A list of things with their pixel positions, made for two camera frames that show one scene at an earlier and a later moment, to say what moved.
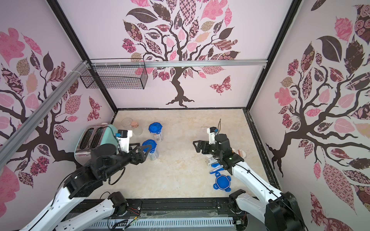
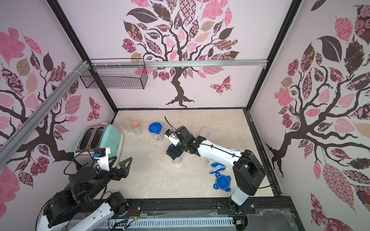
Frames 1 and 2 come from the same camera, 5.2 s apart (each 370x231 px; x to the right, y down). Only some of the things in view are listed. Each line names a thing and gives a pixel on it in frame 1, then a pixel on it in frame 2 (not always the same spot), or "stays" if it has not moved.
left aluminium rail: (7, 146) stays
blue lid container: (156, 128) stays
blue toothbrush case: (216, 167) stays
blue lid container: (152, 154) to (178, 160)
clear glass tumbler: (126, 123) stays
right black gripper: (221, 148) to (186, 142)
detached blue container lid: (222, 182) stays
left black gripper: (137, 160) to (117, 175)
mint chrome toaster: (92, 135) stays
